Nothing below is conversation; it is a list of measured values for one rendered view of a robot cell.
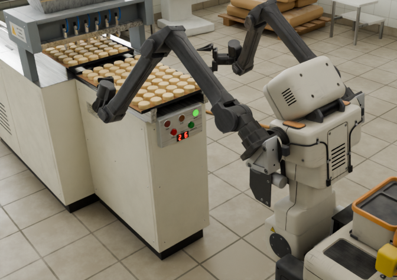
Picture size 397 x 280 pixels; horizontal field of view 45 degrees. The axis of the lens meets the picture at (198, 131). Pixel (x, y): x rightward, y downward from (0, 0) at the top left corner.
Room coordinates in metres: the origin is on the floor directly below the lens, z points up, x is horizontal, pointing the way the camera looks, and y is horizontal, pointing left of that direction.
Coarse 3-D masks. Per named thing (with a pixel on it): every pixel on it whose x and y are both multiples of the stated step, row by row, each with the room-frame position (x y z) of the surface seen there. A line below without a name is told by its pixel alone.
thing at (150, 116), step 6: (0, 24) 3.32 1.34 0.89; (6, 30) 3.23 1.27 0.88; (72, 72) 2.44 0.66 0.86; (78, 78) 2.39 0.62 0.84; (90, 84) 2.28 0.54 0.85; (156, 108) 1.85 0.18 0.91; (138, 114) 1.92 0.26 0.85; (144, 114) 1.88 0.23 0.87; (150, 114) 1.84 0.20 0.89; (156, 114) 1.86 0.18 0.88; (150, 120) 1.85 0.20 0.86; (156, 120) 1.85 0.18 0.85
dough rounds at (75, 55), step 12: (48, 48) 2.66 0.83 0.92; (60, 48) 2.67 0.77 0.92; (72, 48) 2.66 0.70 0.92; (84, 48) 2.70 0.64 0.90; (96, 48) 2.63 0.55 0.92; (108, 48) 2.62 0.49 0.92; (120, 48) 2.61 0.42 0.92; (60, 60) 2.50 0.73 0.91; (72, 60) 2.45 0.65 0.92; (84, 60) 2.45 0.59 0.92
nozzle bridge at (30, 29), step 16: (112, 0) 2.66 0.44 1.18; (128, 0) 2.65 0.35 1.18; (144, 0) 2.70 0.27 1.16; (16, 16) 2.41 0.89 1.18; (32, 16) 2.40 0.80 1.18; (48, 16) 2.39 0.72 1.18; (64, 16) 2.41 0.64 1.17; (80, 16) 2.55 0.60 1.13; (96, 16) 2.61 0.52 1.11; (112, 16) 2.66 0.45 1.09; (128, 16) 2.73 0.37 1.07; (144, 16) 2.71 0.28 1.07; (16, 32) 2.43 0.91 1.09; (32, 32) 2.30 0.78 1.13; (48, 32) 2.43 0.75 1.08; (80, 32) 2.53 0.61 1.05; (96, 32) 2.54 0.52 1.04; (144, 32) 2.81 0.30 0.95; (32, 48) 2.29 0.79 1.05; (32, 64) 2.38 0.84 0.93; (32, 80) 2.37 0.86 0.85
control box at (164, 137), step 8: (176, 112) 1.94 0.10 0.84; (184, 112) 1.95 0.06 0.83; (192, 112) 1.97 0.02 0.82; (200, 112) 2.00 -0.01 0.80; (160, 120) 1.87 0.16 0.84; (168, 120) 1.89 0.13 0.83; (176, 120) 1.92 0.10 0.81; (184, 120) 1.95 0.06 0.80; (192, 120) 1.97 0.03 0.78; (200, 120) 2.00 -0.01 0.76; (160, 128) 1.87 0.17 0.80; (168, 128) 1.89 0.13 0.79; (176, 128) 1.92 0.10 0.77; (184, 128) 1.94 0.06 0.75; (192, 128) 1.97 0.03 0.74; (200, 128) 2.00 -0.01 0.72; (160, 136) 1.87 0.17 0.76; (168, 136) 1.89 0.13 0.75; (176, 136) 1.91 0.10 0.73; (184, 136) 1.94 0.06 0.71; (160, 144) 1.87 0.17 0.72; (168, 144) 1.89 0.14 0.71
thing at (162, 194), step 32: (96, 96) 2.22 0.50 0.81; (96, 128) 2.26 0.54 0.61; (128, 128) 1.98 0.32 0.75; (96, 160) 2.31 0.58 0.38; (128, 160) 2.02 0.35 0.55; (160, 160) 1.89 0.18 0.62; (192, 160) 2.00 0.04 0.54; (96, 192) 2.38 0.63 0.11; (128, 192) 2.05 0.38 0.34; (160, 192) 1.88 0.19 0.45; (192, 192) 2.00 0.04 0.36; (128, 224) 2.16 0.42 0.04; (160, 224) 1.87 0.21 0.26; (192, 224) 1.99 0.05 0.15; (160, 256) 1.91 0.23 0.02
